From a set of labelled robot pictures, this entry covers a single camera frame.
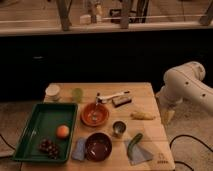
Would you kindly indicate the orange bowl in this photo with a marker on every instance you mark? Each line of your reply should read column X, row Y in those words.
column 102, row 115

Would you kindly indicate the purple bowl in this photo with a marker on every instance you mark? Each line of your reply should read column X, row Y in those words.
column 98, row 147

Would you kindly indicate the dark grape bunch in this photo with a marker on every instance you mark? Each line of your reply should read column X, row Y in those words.
column 49, row 147

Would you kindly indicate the orange peach fruit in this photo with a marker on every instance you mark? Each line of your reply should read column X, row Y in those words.
column 62, row 131

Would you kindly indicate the green plastic tray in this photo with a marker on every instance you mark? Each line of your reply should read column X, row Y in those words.
column 42, row 124

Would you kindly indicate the small metal cup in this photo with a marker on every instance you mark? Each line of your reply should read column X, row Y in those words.
column 119, row 127

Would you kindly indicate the grey cloth right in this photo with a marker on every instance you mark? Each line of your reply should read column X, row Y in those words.
column 136, row 153

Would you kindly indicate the blue cloth left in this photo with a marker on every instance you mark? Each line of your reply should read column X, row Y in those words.
column 78, row 152

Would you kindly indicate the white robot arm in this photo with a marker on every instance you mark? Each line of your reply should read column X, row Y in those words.
column 184, row 82

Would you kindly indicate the green cucumber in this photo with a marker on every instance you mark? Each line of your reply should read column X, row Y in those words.
column 132, row 143

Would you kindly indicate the green cup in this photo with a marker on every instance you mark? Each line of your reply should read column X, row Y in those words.
column 77, row 95

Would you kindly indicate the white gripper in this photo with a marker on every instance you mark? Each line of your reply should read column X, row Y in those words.
column 166, row 102

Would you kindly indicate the metal spoon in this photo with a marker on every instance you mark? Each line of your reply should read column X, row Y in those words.
column 94, row 117

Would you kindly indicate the yellow banana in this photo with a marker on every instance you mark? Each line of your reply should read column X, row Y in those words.
column 142, row 116

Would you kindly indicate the brown sponge block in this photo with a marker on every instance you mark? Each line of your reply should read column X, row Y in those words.
column 119, row 101

